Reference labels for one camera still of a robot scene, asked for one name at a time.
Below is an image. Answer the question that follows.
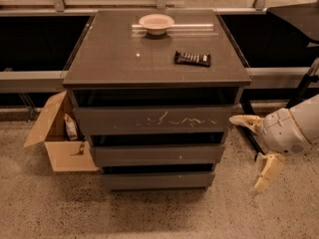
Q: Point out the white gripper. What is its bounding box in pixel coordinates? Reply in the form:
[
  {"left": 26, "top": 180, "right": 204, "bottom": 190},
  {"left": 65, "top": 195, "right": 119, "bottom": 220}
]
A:
[{"left": 229, "top": 109, "right": 313, "bottom": 194}]

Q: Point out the grey drawer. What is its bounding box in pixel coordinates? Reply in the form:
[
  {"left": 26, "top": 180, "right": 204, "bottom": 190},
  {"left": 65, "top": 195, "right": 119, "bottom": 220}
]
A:
[
  {"left": 102, "top": 171, "right": 215, "bottom": 191},
  {"left": 93, "top": 144, "right": 225, "bottom": 167},
  {"left": 74, "top": 106, "right": 239, "bottom": 135}
]

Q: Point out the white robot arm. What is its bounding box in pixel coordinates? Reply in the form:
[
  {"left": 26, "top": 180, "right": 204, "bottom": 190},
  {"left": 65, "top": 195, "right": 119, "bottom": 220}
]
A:
[{"left": 229, "top": 95, "right": 319, "bottom": 193}]

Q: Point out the grey bottom drawer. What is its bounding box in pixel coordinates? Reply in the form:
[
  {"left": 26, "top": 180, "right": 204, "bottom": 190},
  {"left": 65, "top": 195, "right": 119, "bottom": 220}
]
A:
[{"left": 102, "top": 171, "right": 215, "bottom": 191}]

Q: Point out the dark grey drawer cabinet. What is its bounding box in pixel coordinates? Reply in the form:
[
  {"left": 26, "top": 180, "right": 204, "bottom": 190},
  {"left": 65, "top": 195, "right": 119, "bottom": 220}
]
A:
[{"left": 62, "top": 9, "right": 252, "bottom": 193}]

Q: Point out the grey top drawer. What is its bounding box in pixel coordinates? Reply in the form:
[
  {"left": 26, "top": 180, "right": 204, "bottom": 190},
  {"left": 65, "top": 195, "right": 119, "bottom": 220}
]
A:
[{"left": 74, "top": 106, "right": 239, "bottom": 135}]

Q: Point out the open cardboard box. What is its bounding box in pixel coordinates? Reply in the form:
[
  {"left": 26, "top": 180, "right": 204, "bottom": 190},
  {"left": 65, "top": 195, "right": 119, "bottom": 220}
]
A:
[{"left": 24, "top": 92, "right": 98, "bottom": 172}]

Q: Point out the dark snack bar wrapper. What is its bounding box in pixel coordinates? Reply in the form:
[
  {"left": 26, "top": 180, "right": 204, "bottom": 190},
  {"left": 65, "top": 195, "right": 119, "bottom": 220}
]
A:
[{"left": 174, "top": 51, "right": 211, "bottom": 68}]

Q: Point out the black wheeled stand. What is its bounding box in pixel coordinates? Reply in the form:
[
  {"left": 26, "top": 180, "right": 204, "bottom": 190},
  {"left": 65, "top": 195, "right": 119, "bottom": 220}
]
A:
[{"left": 232, "top": 2, "right": 319, "bottom": 158}]

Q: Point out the white bowl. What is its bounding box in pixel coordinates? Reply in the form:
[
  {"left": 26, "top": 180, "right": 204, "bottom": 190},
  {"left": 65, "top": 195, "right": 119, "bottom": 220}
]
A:
[{"left": 139, "top": 14, "right": 174, "bottom": 35}]

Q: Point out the snack bag in box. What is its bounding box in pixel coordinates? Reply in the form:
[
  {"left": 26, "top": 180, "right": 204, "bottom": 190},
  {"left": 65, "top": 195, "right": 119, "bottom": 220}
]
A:
[{"left": 64, "top": 114, "right": 78, "bottom": 140}]

